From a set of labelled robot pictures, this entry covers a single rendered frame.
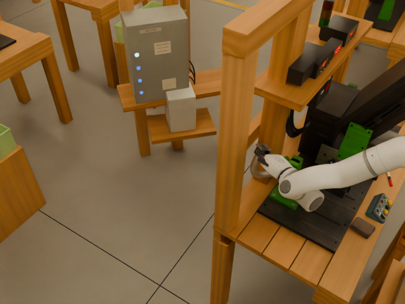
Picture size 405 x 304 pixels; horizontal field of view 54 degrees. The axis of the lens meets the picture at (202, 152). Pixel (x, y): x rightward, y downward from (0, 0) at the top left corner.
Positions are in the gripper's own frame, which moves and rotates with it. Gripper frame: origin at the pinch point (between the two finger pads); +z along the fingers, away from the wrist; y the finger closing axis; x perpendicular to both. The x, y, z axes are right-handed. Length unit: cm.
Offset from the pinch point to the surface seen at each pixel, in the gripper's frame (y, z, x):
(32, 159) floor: 18, 210, 153
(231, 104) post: 21.8, 5.0, -16.6
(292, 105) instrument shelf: -12.7, 7.5, -18.8
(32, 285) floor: 39, 89, 172
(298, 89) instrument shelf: -18.4, 13.1, -24.0
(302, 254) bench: -37, -20, 43
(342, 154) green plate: -65, 5, 3
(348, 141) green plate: -64, 6, -5
